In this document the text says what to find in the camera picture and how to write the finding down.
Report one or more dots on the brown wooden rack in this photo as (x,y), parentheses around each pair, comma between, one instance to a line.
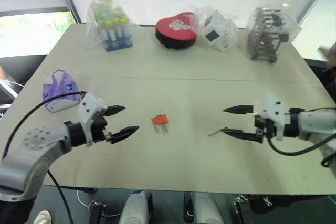
(265,40)

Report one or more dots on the white cube box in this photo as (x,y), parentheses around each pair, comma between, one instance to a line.
(218,33)

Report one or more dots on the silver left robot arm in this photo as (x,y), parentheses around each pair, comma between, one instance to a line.
(39,140)

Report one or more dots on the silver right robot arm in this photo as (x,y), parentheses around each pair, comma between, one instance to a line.
(315,121)

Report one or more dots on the red heart-shaped tin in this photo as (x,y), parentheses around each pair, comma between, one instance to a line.
(174,36)

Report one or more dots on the black bracket under table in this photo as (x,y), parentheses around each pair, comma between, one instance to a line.
(241,208)
(96,212)

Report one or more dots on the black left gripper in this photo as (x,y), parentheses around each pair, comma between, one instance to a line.
(99,129)

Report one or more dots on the blue test tube rack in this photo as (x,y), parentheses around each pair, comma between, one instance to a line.
(116,43)

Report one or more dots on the bagged test tube rack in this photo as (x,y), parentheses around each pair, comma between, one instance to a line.
(105,19)

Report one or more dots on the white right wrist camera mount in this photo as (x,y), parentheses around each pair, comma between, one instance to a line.
(270,106)

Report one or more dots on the bagged white cube device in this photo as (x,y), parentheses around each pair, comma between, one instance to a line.
(223,19)

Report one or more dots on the silver rounded robot leg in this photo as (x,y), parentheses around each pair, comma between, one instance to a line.
(203,208)
(135,208)

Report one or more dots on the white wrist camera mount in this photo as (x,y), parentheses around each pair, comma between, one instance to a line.
(88,106)
(270,106)

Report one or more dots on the red DIP switch component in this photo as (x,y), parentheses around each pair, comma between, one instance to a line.
(161,119)

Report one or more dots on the bagged dark metal rack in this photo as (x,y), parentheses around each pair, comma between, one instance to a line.
(273,1)

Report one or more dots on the purple tissue pack bag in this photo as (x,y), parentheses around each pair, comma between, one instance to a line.
(61,93)

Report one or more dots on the white shoe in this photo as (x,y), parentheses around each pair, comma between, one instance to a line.
(43,217)

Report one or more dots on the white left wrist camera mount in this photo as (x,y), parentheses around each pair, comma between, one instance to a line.
(88,106)

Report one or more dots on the dark rounded shape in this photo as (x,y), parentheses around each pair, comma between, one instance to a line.
(283,202)

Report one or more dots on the blurred person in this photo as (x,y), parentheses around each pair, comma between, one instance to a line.
(331,51)

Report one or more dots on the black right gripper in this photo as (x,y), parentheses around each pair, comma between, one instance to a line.
(265,128)

